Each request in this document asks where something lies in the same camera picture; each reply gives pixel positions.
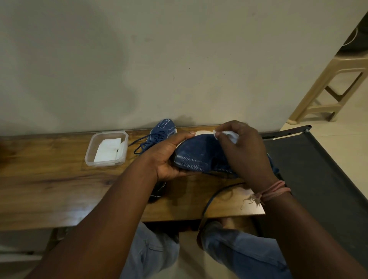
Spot white cleaning wipe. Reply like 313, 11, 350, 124
213, 130, 240, 144

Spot pink thread wristband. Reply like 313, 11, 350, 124
241, 180, 292, 210

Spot dark grey folding cot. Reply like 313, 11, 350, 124
260, 125, 368, 271

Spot person's right hand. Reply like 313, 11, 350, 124
214, 120, 279, 193

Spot beige plastic stool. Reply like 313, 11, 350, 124
287, 53, 368, 126

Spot person's left hand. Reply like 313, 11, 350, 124
141, 131, 199, 182

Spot person's right forearm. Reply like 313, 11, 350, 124
254, 184, 368, 279

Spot blue knit sneaker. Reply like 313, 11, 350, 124
172, 130, 282, 227
128, 118, 178, 202

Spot clear plastic container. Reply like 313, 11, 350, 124
85, 131, 129, 168

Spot person's left forearm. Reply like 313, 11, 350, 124
26, 154, 159, 279

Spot stack of white wipes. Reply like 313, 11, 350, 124
93, 138, 125, 163

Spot blue jeans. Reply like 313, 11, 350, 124
120, 220, 293, 279

